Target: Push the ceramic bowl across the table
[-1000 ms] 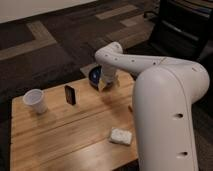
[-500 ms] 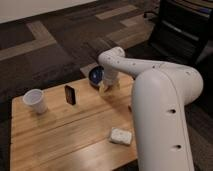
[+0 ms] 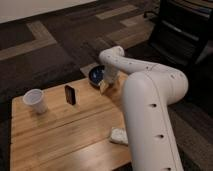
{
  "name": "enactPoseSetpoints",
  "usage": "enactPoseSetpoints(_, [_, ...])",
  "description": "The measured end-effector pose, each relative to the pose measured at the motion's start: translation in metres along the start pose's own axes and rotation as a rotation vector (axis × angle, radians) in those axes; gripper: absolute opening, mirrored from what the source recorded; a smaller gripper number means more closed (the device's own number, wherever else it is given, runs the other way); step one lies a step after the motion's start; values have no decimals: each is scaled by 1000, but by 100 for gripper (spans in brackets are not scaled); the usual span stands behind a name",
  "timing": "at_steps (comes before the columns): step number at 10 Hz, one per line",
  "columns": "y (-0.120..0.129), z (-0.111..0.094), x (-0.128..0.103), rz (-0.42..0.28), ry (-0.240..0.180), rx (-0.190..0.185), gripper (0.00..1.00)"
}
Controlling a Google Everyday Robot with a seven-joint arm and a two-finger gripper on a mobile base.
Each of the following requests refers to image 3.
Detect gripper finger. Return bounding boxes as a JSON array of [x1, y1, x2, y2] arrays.
[[114, 81, 120, 89], [99, 80, 109, 94]]

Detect dark blue ceramic bowl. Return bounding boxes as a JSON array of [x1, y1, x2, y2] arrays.
[[88, 65, 104, 87]]

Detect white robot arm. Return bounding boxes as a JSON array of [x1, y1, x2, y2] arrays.
[[99, 46, 189, 171]]

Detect dark brown upright block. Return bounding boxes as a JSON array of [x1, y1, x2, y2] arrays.
[[65, 85, 76, 105]]

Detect white wrapped packet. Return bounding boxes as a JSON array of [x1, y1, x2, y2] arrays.
[[109, 127, 128, 145]]

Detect white plastic cup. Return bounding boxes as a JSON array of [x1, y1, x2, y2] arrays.
[[23, 89, 47, 114]]

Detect black office chair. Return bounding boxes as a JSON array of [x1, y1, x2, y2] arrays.
[[148, 0, 213, 66]]

